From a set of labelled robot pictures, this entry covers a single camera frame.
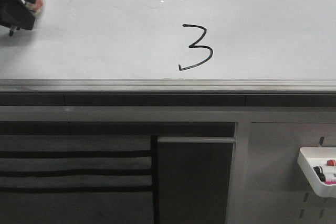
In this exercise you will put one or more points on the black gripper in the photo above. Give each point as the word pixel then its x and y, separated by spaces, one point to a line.
pixel 14 13

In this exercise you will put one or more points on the orange magnet taped to marker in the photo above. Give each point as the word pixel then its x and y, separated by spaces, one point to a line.
pixel 34 8

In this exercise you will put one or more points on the grey aluminium whiteboard ledge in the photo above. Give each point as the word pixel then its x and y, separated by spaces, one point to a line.
pixel 235 86

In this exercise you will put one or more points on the white glossy whiteboard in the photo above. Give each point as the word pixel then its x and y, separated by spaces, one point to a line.
pixel 175 39

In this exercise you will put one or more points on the grey fabric pocket organizer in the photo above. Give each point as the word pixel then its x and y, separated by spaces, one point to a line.
pixel 77 179

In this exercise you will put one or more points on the dark grey cabinet panel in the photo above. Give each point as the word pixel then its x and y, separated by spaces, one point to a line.
pixel 194 175

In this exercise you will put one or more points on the grey slotted pegboard panel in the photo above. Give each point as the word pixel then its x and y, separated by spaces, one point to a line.
pixel 275 189

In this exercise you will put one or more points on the white plastic marker tray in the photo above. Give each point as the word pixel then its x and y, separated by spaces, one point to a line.
pixel 310 157

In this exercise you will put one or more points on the black capped marker in tray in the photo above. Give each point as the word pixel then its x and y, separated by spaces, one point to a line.
pixel 325 173

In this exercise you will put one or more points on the red capped marker in tray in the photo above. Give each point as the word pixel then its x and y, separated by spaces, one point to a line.
pixel 331 162

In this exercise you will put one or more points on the grey metal frame beam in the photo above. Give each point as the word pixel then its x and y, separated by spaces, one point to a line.
pixel 166 114

